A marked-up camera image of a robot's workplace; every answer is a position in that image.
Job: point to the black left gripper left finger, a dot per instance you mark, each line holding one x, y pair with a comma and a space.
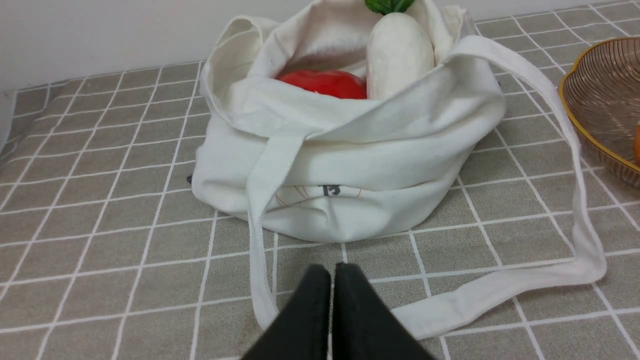
301, 330

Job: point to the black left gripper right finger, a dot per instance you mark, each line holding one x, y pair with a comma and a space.
364, 328

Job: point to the white daikon radish with leaves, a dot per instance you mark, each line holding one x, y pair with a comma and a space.
399, 50

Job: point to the white canvas tote bag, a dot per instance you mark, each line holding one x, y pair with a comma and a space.
330, 170

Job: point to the grey checked tablecloth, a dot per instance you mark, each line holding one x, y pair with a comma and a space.
107, 254

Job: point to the red tomato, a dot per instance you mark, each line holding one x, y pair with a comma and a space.
334, 83

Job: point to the orange potato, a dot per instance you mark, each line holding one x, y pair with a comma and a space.
636, 144

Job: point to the brown glass bowl gold rim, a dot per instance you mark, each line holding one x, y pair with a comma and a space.
601, 97

